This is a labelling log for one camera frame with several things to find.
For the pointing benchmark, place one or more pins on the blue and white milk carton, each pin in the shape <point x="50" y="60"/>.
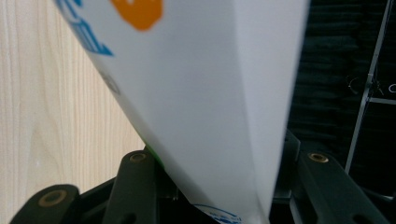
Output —
<point x="202" y="93"/>

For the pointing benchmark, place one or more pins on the dark curtain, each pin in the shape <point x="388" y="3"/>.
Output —
<point x="327" y="62"/>

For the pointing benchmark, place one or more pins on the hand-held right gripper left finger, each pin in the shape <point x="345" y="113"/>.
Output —
<point x="166" y="185"/>

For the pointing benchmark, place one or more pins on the grey metal stand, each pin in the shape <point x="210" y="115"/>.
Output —
<point x="367" y="90"/>

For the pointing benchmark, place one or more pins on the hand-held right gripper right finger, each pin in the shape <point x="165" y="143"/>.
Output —
<point x="289" y="161"/>

